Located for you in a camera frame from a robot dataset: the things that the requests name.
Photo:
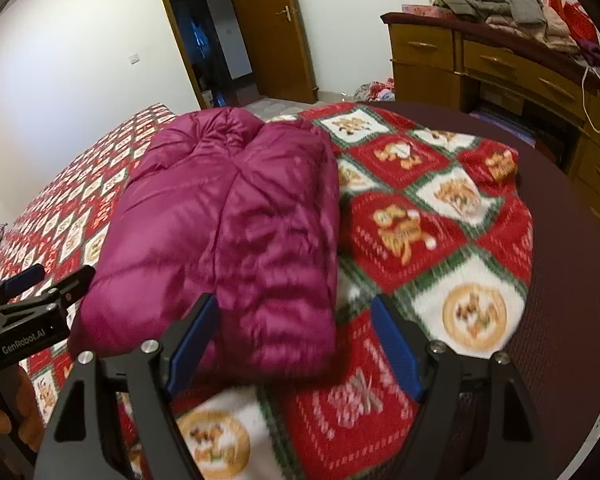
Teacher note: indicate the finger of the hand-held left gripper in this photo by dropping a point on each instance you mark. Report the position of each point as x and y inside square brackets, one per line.
[75, 285]
[22, 280]

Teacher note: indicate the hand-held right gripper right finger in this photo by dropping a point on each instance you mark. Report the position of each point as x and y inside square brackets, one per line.
[400, 345]

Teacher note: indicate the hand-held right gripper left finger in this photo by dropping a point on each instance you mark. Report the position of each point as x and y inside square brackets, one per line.
[190, 345]

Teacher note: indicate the magenta down jacket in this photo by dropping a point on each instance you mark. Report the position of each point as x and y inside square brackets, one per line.
[230, 220]

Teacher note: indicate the clothes pile on floor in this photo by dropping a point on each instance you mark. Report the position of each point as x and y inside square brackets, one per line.
[375, 91]

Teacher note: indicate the beige clothes pile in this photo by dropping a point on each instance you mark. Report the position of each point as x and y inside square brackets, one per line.
[540, 30]

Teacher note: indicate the person's left hand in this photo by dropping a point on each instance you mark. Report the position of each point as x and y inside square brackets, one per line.
[30, 400]

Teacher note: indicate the red checkered printed blanket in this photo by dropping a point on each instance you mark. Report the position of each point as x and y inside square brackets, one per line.
[410, 240]

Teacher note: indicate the purple fabric stack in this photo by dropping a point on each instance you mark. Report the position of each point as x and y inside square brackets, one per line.
[505, 122]

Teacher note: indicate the wooden dresser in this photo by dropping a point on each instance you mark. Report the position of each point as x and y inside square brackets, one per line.
[510, 67]

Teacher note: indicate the wooden door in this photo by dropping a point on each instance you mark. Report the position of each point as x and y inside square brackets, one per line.
[265, 45]

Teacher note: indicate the pink box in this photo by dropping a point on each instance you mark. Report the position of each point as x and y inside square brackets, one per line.
[425, 11]

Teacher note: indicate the purple cloth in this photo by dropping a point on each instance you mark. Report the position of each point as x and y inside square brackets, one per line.
[597, 52]

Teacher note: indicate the red paper bags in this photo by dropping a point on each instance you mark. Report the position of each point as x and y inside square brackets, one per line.
[577, 17]

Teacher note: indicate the wooden door frame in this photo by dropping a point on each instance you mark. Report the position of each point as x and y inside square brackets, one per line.
[179, 40]

